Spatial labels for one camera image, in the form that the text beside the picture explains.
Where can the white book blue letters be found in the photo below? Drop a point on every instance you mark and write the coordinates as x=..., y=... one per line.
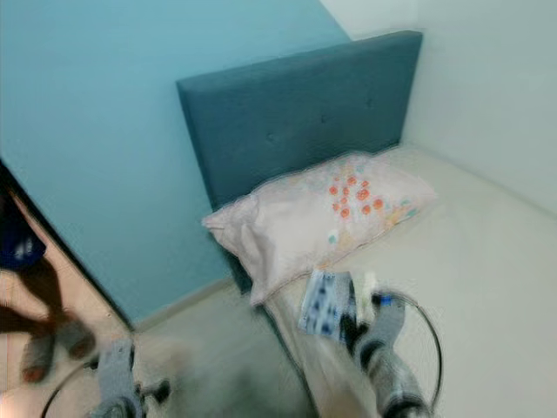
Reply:
x=324, y=303

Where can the grey slipper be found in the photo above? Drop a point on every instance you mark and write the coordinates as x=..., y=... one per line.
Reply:
x=76, y=338
x=39, y=360

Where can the cream sheeted mattress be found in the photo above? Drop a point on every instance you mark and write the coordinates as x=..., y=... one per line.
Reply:
x=487, y=279

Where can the person in white T-shirt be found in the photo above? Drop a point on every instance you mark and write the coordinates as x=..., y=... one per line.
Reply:
x=43, y=287

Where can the blue fabric headboard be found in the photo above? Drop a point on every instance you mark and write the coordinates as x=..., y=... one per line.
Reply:
x=296, y=109

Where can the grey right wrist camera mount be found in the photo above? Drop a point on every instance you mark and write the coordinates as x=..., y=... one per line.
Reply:
x=390, y=322

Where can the black door frame strip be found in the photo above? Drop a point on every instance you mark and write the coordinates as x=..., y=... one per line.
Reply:
x=65, y=246

